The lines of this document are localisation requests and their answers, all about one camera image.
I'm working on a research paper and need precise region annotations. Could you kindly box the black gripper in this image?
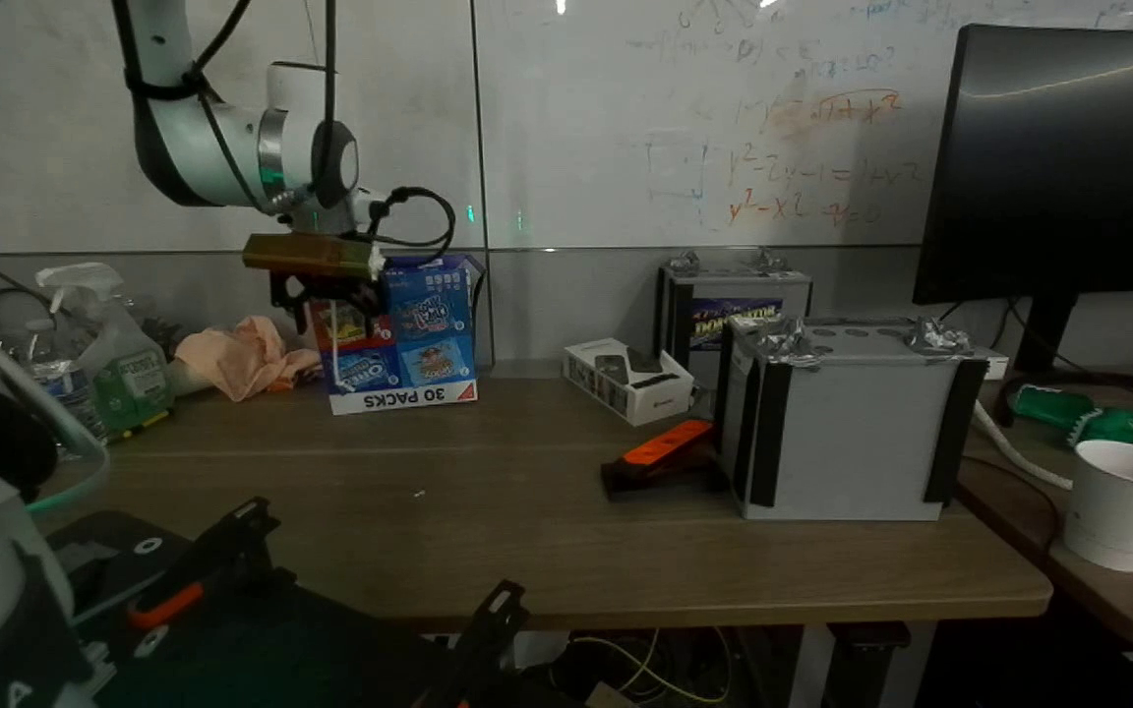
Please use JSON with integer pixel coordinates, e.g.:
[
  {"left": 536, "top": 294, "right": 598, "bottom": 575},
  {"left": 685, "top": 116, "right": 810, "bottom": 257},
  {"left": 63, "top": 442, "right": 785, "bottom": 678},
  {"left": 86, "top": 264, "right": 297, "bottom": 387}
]
[{"left": 267, "top": 268, "right": 397, "bottom": 333}]

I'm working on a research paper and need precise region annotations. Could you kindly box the blue cardboard box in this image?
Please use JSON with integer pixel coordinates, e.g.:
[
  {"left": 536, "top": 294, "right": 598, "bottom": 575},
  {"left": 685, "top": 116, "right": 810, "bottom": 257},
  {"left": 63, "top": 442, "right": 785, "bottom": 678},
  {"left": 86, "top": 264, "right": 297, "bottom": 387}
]
[{"left": 304, "top": 252, "right": 487, "bottom": 423}]

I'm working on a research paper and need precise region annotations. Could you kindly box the small white printed box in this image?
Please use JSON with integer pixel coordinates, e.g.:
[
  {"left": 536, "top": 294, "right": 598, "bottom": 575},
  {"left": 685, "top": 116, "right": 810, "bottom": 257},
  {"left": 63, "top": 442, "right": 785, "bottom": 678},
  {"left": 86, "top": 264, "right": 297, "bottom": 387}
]
[{"left": 560, "top": 333, "right": 700, "bottom": 429}]

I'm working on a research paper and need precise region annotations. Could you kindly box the clear bag with green contents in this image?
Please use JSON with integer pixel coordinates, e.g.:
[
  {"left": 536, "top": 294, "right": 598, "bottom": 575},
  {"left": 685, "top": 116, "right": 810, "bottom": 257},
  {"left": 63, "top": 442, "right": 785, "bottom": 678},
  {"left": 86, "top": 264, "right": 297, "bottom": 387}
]
[{"left": 0, "top": 281, "right": 179, "bottom": 446}]

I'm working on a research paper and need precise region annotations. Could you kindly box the clear spray bottle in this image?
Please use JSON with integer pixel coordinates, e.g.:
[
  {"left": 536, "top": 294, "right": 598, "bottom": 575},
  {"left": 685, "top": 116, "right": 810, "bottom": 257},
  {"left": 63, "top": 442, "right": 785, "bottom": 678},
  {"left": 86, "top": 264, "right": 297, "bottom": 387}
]
[{"left": 30, "top": 257, "right": 133, "bottom": 348}]

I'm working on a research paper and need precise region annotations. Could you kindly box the black clamp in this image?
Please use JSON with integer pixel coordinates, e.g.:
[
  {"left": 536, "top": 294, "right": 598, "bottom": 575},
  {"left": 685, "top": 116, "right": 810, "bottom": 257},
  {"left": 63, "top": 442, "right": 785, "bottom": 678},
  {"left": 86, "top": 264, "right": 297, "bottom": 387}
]
[{"left": 439, "top": 577, "right": 536, "bottom": 708}]

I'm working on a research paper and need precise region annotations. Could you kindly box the black bulky equipment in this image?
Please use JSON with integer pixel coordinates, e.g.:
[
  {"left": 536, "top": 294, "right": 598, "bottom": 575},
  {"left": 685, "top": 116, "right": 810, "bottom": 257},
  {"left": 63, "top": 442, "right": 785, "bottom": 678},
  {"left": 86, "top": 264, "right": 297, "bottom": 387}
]
[{"left": 90, "top": 575, "right": 490, "bottom": 708}]

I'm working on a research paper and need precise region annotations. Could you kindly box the orange and black tool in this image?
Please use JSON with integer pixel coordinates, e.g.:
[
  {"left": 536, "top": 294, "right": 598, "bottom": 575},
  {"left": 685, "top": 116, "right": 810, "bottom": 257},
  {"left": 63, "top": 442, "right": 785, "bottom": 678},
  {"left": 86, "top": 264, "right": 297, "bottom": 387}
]
[{"left": 598, "top": 413, "right": 726, "bottom": 499}]

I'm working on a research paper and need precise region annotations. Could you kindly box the small silver metal case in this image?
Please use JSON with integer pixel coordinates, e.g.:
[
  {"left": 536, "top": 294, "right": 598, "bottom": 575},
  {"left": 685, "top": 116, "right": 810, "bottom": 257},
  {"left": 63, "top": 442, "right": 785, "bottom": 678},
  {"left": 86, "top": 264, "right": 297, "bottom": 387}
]
[{"left": 654, "top": 249, "right": 819, "bottom": 396}]

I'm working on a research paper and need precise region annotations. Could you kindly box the large silver metal case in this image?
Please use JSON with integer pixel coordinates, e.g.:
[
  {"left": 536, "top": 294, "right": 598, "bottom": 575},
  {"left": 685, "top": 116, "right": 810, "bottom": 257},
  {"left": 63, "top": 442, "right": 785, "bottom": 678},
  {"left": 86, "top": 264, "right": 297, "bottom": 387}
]
[{"left": 720, "top": 315, "right": 992, "bottom": 522}]

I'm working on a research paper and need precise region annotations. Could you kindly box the table leg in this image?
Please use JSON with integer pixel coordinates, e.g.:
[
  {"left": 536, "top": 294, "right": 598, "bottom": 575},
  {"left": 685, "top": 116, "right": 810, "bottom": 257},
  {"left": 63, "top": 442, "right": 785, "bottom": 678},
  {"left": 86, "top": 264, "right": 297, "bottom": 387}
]
[{"left": 785, "top": 623, "right": 939, "bottom": 708}]

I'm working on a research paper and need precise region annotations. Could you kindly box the black computer monitor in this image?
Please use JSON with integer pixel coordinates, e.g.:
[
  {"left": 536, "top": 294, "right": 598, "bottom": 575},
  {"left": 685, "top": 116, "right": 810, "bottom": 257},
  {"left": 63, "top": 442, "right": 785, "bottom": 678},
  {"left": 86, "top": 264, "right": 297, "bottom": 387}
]
[{"left": 911, "top": 20, "right": 1133, "bottom": 426}]

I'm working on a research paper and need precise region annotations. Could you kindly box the green plastic object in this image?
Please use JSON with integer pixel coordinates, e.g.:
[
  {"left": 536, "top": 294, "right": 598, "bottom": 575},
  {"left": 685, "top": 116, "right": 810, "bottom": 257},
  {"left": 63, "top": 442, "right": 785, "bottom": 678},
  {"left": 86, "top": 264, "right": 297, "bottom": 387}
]
[{"left": 1003, "top": 381, "right": 1133, "bottom": 447}]

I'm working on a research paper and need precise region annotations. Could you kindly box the white paper cup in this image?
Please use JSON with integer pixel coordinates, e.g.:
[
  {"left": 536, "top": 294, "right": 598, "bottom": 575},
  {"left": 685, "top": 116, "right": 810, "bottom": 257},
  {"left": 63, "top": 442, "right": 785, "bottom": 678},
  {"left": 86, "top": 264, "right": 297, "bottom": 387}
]
[{"left": 1058, "top": 436, "right": 1133, "bottom": 575}]

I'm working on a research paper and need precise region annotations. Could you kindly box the brown wrist camera bar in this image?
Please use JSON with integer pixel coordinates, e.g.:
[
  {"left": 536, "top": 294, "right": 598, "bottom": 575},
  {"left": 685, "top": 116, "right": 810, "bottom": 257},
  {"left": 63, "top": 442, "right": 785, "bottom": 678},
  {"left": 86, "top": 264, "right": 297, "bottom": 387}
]
[{"left": 238, "top": 231, "right": 388, "bottom": 285}]

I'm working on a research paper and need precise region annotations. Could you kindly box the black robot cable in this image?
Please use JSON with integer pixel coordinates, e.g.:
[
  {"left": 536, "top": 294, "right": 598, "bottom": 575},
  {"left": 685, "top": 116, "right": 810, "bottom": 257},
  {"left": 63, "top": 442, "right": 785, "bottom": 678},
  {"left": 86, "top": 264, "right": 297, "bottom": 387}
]
[{"left": 111, "top": 0, "right": 461, "bottom": 264}]

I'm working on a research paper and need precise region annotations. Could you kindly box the black wall cable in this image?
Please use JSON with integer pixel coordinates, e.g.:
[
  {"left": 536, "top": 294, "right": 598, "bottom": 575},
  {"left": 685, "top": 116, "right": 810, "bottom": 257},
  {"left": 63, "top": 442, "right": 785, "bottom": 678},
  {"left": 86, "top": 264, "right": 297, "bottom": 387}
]
[{"left": 0, "top": 239, "right": 68, "bottom": 348}]

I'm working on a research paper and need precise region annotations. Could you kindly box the black tool with orange handle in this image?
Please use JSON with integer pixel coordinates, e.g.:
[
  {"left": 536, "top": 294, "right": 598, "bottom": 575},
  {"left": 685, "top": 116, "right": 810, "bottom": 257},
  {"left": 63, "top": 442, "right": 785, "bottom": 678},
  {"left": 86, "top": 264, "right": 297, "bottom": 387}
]
[{"left": 47, "top": 491, "right": 284, "bottom": 660}]

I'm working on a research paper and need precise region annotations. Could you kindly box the thick white cable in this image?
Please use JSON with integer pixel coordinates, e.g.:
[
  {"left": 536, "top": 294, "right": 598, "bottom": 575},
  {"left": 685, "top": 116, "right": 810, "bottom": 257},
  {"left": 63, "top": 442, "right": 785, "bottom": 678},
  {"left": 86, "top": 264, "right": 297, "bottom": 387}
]
[{"left": 973, "top": 396, "right": 1076, "bottom": 491}]

